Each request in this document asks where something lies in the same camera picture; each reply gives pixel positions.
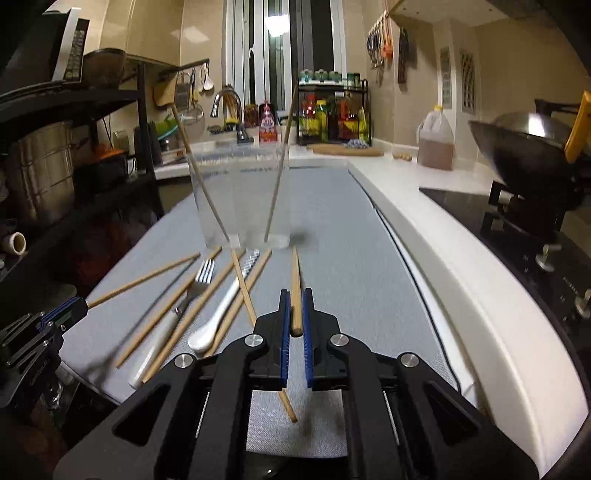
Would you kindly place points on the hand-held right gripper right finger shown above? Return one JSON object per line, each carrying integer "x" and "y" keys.
{"x": 308, "y": 364}

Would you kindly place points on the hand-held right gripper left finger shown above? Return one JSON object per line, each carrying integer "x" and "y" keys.
{"x": 285, "y": 350}

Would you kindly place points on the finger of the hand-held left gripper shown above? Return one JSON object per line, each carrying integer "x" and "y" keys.
{"x": 74, "y": 314}
{"x": 60, "y": 308}

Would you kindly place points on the wooden chopstick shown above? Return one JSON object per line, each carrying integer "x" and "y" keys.
{"x": 296, "y": 295}
{"x": 143, "y": 279}
{"x": 240, "y": 304}
{"x": 203, "y": 184}
{"x": 244, "y": 290}
{"x": 166, "y": 309}
{"x": 203, "y": 304}
{"x": 279, "y": 170}

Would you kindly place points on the white ceramic spoon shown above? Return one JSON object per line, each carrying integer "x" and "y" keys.
{"x": 217, "y": 318}

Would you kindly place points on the clear plastic cup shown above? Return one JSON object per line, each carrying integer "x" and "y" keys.
{"x": 240, "y": 194}

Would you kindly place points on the white roll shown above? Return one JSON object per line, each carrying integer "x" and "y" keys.
{"x": 14, "y": 243}

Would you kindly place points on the grey table mat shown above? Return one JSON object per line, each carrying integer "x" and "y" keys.
{"x": 351, "y": 258}

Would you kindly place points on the steel stockpot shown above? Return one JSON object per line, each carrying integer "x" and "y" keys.
{"x": 41, "y": 175}

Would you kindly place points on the black pot with orange lid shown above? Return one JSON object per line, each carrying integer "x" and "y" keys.
{"x": 108, "y": 161}

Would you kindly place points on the green plastic basin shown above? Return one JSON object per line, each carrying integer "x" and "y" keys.
{"x": 166, "y": 129}

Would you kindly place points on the round wooden cutting board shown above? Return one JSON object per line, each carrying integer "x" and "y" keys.
{"x": 346, "y": 151}

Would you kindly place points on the black shelf rack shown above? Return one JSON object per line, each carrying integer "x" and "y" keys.
{"x": 69, "y": 99}

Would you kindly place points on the blue cloth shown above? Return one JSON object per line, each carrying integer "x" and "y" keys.
{"x": 356, "y": 144}

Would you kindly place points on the black gas stove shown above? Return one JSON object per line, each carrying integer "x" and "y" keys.
{"x": 466, "y": 203}

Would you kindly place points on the small pile of nuts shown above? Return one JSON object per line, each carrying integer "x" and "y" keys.
{"x": 402, "y": 157}

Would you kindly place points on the red dish soap bottle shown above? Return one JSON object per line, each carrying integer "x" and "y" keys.
{"x": 268, "y": 122}

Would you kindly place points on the hanging strainer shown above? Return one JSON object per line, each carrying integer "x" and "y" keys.
{"x": 194, "y": 113}

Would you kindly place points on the dark red jar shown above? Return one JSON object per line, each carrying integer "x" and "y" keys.
{"x": 250, "y": 115}

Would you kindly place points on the row of sauce bottles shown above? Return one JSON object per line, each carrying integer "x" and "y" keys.
{"x": 332, "y": 115}

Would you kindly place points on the hanging wooden board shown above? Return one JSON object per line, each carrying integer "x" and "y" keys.
{"x": 165, "y": 90}

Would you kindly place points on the brown bowl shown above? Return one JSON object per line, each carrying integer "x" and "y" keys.
{"x": 104, "y": 69}

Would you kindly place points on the hanging metal grater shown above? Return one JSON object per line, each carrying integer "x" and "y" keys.
{"x": 183, "y": 92}

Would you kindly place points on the plastic oil jug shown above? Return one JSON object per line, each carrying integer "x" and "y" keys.
{"x": 435, "y": 143}

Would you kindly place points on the chrome faucet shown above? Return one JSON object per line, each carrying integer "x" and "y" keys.
{"x": 228, "y": 99}

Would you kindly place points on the black burner grate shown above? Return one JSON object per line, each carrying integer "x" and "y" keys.
{"x": 517, "y": 207}

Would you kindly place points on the metal stove knob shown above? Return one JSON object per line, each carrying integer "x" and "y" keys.
{"x": 547, "y": 258}
{"x": 584, "y": 304}

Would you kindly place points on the microwave oven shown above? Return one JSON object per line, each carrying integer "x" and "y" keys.
{"x": 27, "y": 46}

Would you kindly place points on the white hanging spoon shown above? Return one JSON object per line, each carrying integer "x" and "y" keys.
{"x": 203, "y": 78}
{"x": 209, "y": 82}

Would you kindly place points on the black spice rack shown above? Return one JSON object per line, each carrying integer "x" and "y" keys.
{"x": 332, "y": 85}

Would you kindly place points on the row of green-lid spice jars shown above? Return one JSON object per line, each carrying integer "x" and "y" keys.
{"x": 328, "y": 76}

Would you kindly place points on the black wok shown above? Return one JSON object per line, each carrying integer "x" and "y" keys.
{"x": 521, "y": 161}

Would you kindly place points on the white-framed window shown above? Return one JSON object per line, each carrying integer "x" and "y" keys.
{"x": 277, "y": 41}

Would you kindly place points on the row of hanging kitchen tools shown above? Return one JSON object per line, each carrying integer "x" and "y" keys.
{"x": 379, "y": 41}

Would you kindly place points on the steel wok lid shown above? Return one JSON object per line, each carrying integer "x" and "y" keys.
{"x": 531, "y": 124}

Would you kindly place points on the range hood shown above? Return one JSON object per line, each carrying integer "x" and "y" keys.
{"x": 545, "y": 9}

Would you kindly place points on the wall vent grille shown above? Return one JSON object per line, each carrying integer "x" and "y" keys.
{"x": 467, "y": 82}
{"x": 444, "y": 76}

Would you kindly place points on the wall cabinet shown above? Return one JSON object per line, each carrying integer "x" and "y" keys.
{"x": 438, "y": 9}

